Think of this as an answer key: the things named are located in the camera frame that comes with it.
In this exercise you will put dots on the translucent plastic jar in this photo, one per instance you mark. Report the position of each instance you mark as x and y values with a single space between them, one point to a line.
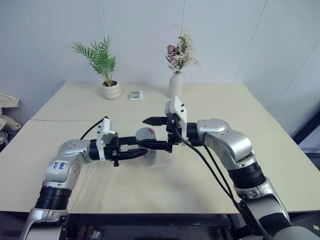
151 158

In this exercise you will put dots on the black under-table frame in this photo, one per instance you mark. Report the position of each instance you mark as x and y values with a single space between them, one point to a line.
150 225

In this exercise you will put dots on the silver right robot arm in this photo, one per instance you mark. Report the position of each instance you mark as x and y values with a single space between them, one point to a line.
225 140

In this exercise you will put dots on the dried flower bouquet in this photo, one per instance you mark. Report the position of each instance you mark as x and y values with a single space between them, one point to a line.
181 56

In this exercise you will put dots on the white plastic item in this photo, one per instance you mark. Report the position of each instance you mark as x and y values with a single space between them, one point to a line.
8 123

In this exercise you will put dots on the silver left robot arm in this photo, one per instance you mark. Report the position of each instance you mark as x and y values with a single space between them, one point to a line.
75 150

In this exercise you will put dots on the green palm plant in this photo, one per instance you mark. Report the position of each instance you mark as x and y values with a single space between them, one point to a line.
101 58

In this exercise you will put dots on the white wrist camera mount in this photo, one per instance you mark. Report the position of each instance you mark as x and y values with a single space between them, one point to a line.
180 110
108 128

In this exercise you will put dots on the grey jar lid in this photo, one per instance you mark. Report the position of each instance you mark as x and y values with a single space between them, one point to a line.
145 133

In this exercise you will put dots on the cream ribbed plant pot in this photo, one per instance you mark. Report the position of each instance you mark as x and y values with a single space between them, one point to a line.
111 91

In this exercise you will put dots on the small white green-printed box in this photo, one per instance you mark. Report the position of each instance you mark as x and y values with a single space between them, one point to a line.
136 95

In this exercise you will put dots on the clear plastic box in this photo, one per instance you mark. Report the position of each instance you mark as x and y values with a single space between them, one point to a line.
163 161

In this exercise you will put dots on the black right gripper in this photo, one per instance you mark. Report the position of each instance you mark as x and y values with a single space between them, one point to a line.
173 136

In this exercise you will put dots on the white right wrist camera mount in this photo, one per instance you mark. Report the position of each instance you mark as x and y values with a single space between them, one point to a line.
180 110

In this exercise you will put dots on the white ceramic vase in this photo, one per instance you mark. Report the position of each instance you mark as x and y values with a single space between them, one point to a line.
175 86

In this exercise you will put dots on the white crumpled bag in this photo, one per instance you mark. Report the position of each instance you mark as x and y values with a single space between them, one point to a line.
8 100

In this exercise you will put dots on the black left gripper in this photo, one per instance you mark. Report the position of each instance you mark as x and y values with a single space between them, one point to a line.
112 151

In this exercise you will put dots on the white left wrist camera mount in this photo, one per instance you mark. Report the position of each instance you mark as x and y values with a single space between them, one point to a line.
108 128

